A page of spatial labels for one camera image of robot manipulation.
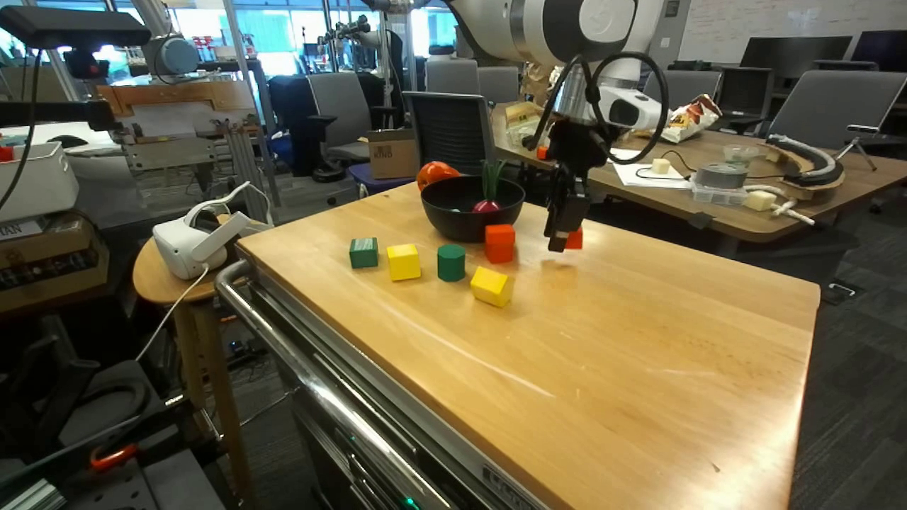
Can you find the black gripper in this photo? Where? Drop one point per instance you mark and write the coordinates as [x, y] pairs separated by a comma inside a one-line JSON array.
[[568, 180]]

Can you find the orange cube block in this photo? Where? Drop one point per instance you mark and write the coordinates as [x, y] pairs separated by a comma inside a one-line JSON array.
[[577, 241], [499, 241]]

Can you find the magenta toy radish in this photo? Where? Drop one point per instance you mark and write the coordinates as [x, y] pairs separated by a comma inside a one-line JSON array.
[[486, 204]]

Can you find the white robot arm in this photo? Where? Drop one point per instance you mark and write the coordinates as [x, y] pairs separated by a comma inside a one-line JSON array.
[[538, 30]]

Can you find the black bowl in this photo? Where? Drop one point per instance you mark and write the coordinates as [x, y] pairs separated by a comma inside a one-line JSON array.
[[453, 221]]

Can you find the white paper sheet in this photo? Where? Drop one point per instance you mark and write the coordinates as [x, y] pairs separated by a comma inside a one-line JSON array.
[[628, 177]]

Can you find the yellow cube block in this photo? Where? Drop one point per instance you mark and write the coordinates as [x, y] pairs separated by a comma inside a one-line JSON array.
[[404, 262], [490, 287]]

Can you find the white round puck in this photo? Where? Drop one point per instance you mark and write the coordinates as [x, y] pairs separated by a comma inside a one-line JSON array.
[[662, 166]]

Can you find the green cylinder block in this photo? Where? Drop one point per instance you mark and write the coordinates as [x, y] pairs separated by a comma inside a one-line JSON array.
[[450, 262]]

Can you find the white desk device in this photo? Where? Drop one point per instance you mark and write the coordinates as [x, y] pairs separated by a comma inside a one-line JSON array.
[[630, 110]]

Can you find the black office chair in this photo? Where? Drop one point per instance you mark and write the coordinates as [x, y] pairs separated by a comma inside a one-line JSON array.
[[448, 129]]

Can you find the clear plastic container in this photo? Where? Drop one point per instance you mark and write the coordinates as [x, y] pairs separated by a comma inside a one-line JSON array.
[[724, 180]]

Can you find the chips bag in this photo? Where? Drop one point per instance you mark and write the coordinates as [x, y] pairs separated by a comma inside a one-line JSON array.
[[694, 116]]

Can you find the cardboard box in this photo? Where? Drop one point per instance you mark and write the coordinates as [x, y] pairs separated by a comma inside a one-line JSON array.
[[392, 157]]

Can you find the green cube block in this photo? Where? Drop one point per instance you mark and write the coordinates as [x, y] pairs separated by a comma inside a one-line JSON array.
[[363, 252]]

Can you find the curved headband device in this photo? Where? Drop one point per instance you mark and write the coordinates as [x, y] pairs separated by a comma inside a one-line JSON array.
[[818, 166]]

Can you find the grey metal tool cart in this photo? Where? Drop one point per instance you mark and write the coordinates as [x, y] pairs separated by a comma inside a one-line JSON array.
[[407, 443]]

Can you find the black monitor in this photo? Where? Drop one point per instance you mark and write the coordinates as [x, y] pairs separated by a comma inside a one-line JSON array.
[[795, 51]]

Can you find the grey mesh office chair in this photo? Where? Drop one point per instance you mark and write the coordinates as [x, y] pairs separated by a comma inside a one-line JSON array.
[[832, 103]]

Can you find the wooden office desk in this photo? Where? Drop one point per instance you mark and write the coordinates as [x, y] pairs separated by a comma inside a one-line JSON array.
[[854, 192]]

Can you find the white VR headset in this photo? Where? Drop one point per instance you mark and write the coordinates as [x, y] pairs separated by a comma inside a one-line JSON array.
[[200, 241]]

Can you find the wooden shelf unit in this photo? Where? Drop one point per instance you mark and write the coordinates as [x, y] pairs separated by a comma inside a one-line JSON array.
[[180, 130]]

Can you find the round wooden stool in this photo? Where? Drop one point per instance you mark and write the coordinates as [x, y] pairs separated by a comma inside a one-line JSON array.
[[166, 285]]

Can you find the orange clamp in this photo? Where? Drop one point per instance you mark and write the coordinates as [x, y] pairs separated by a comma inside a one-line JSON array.
[[113, 456]]

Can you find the white box device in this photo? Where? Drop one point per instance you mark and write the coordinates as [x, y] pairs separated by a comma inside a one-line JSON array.
[[37, 185]]

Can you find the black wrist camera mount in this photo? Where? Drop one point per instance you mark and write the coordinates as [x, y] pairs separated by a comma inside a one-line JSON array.
[[578, 140]]

